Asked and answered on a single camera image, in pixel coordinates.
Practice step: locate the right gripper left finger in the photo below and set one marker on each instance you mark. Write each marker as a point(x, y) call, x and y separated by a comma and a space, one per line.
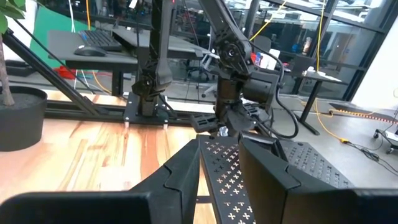
point(109, 208)

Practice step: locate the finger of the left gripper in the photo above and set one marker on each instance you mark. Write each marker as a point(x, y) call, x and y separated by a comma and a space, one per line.
point(224, 119)
point(241, 123)

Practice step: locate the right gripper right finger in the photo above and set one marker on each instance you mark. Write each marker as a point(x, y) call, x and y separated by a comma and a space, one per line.
point(295, 205)

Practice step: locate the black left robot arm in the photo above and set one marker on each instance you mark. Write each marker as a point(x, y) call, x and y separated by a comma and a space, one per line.
point(230, 53)

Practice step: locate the black perforated metal rack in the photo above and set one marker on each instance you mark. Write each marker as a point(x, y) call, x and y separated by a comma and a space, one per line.
point(224, 174)

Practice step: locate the white containers on desk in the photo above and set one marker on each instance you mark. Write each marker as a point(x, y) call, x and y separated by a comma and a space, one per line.
point(269, 60)

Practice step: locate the dark side desk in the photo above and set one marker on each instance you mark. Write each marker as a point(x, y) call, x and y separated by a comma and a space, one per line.
point(314, 77)

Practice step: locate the floor strip with lights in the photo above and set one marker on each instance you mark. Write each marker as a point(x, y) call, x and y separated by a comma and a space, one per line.
point(363, 114)

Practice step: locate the white wheeled cart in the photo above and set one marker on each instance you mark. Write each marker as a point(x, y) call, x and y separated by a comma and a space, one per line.
point(390, 137)

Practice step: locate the black plant pot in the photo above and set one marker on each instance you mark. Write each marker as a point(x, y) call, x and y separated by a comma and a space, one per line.
point(21, 124)

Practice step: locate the black computer keyboard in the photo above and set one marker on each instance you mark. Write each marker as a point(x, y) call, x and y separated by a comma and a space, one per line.
point(99, 39)

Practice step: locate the black computer mouse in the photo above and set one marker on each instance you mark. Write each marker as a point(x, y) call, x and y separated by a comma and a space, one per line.
point(90, 51)

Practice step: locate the red object on floor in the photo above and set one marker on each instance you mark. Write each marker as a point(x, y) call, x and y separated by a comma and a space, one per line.
point(65, 73)

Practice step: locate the black desk with keyboard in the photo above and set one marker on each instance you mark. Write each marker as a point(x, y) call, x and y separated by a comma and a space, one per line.
point(68, 46)

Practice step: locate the large green leafy plant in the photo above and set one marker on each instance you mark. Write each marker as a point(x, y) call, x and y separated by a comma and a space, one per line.
point(4, 77)

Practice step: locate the green board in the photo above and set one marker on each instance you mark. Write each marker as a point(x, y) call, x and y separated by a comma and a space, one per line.
point(46, 25)

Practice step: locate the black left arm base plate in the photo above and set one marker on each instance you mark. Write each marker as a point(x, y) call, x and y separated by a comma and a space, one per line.
point(133, 116)

